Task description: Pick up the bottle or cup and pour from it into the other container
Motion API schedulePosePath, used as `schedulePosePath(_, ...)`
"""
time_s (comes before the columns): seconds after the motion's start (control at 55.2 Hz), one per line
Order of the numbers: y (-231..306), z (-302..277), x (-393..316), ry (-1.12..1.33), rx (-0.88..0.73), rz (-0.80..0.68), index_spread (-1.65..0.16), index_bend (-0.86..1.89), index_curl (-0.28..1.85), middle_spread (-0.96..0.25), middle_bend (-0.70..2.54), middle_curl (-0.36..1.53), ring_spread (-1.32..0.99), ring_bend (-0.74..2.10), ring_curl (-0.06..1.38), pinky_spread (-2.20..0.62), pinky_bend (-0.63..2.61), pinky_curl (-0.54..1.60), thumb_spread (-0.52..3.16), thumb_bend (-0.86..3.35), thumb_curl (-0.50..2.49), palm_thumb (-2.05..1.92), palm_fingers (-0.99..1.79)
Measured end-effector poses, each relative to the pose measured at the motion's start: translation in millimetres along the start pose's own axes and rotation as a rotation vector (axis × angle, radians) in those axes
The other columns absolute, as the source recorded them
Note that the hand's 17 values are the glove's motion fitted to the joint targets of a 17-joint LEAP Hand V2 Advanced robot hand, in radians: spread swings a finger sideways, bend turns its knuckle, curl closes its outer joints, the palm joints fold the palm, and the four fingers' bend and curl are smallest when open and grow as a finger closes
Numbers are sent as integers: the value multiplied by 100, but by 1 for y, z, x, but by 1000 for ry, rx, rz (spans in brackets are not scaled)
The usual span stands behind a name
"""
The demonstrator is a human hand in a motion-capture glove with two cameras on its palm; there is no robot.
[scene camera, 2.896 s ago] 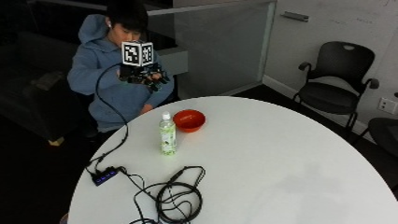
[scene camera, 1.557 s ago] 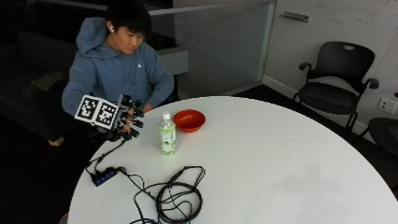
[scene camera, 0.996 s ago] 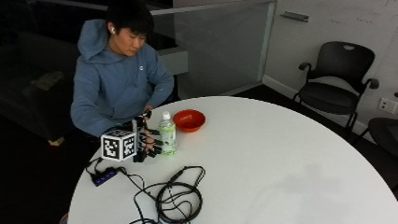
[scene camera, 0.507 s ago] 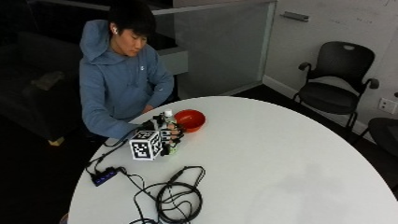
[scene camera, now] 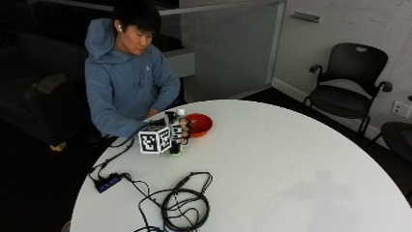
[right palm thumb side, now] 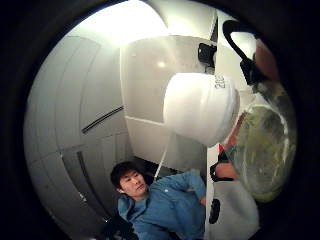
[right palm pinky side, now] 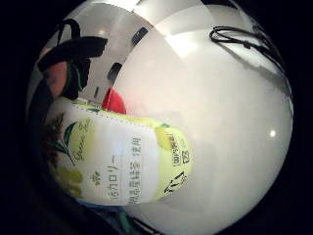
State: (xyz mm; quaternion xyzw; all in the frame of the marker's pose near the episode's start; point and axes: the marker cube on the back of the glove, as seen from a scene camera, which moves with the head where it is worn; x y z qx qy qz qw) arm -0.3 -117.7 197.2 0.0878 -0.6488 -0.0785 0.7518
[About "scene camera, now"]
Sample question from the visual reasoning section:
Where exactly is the orange bowl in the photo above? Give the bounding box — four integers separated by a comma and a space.
184, 113, 215, 139

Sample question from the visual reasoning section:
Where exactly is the white cube with black markers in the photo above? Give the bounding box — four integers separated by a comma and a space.
136, 125, 174, 156

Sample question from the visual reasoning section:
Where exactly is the person in blue hoodie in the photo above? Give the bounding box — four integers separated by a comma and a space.
84, 0, 182, 139

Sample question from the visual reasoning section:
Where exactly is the black usb hub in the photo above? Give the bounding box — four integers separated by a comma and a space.
94, 172, 126, 194

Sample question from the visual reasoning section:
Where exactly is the glass partition panel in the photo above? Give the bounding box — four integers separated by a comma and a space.
158, 0, 288, 103

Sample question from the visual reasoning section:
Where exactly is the olive cushion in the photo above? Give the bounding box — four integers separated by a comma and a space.
31, 73, 68, 95

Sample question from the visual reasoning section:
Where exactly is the dark sofa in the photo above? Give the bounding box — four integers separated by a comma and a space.
0, 32, 94, 153

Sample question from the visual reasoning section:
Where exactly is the black office chair with armrests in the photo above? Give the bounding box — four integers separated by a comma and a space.
303, 42, 394, 137

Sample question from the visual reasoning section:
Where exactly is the black cable from glove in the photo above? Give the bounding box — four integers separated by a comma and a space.
87, 136, 136, 182

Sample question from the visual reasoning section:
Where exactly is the coiled black cable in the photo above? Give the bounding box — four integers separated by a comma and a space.
122, 171, 215, 232

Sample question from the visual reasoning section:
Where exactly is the grey metal wall handle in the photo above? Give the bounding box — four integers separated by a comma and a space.
290, 11, 322, 24

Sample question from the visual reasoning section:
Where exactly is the white wall outlet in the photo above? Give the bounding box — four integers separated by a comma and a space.
391, 101, 412, 119

